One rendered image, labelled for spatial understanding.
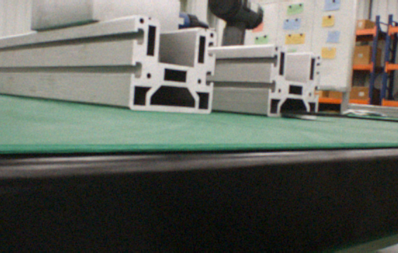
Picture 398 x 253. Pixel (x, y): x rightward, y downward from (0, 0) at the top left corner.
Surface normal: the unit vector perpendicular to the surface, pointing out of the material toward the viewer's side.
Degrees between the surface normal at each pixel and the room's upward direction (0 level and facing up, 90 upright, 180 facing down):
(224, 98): 90
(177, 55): 90
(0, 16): 90
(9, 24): 90
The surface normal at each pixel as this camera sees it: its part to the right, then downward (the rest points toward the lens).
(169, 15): 0.66, 0.09
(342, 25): -0.76, -0.02
